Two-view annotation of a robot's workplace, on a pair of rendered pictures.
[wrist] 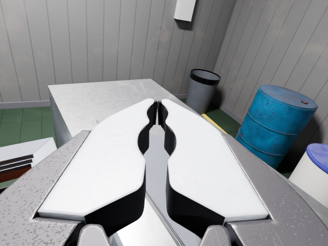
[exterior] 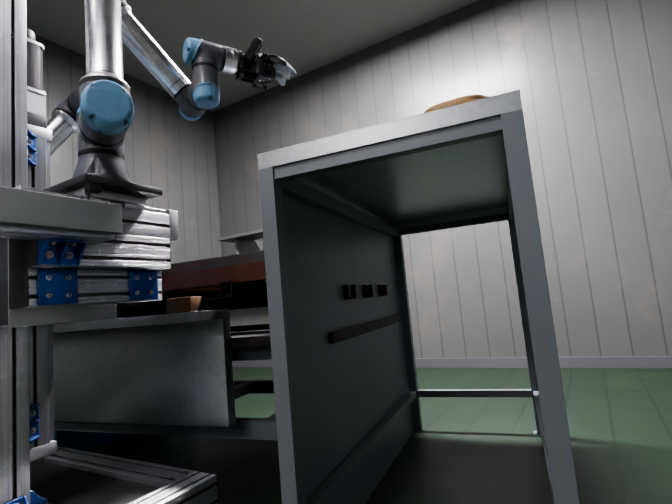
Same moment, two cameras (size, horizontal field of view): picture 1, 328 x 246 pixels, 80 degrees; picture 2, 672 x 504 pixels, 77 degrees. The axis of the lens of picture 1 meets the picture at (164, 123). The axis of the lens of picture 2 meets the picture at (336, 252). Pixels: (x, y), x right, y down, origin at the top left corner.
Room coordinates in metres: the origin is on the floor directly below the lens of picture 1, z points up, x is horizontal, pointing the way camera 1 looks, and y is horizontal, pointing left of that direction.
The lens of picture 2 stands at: (-0.41, -1.25, 0.68)
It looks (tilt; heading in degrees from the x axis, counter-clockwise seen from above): 6 degrees up; 64
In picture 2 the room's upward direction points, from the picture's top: 5 degrees counter-clockwise
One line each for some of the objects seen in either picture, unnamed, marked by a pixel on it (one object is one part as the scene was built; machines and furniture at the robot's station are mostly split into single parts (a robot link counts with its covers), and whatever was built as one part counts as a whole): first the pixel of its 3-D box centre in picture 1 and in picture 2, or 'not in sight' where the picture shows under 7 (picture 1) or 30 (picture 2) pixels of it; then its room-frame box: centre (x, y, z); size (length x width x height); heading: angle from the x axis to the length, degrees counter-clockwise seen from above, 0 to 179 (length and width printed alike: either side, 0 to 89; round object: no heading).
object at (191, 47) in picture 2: not in sight; (203, 55); (-0.19, -0.04, 1.43); 0.11 x 0.08 x 0.09; 8
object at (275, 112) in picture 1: (268, 128); not in sight; (2.09, -1.23, 0.45); 0.62 x 0.60 x 0.90; 123
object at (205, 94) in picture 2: not in sight; (204, 89); (-0.19, -0.02, 1.34); 0.11 x 0.08 x 0.11; 98
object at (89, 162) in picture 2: not in sight; (102, 172); (-0.47, 0.06, 1.09); 0.15 x 0.15 x 0.10
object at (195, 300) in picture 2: not in sight; (184, 305); (-0.24, 0.26, 0.71); 0.10 x 0.06 x 0.05; 133
